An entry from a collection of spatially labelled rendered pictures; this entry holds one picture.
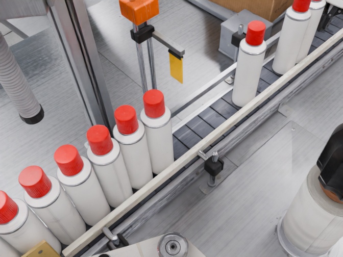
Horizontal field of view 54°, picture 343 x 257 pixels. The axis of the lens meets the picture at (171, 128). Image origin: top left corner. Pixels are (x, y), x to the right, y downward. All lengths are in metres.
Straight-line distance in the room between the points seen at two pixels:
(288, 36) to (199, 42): 0.31
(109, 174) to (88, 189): 0.04
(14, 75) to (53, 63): 0.55
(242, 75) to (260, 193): 0.24
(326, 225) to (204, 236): 0.22
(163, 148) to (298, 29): 0.39
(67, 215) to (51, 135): 0.33
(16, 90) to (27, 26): 0.72
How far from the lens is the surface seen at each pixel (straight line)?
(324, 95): 0.94
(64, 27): 0.54
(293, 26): 0.79
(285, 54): 0.84
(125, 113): 0.51
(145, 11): 0.52
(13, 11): 0.36
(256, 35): 0.66
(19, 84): 0.50
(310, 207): 0.50
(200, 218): 0.64
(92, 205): 0.58
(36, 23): 1.21
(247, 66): 0.70
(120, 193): 0.60
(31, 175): 0.49
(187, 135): 0.73
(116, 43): 1.05
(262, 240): 0.64
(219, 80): 0.73
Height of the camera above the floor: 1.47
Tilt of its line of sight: 53 degrees down
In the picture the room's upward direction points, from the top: 4 degrees counter-clockwise
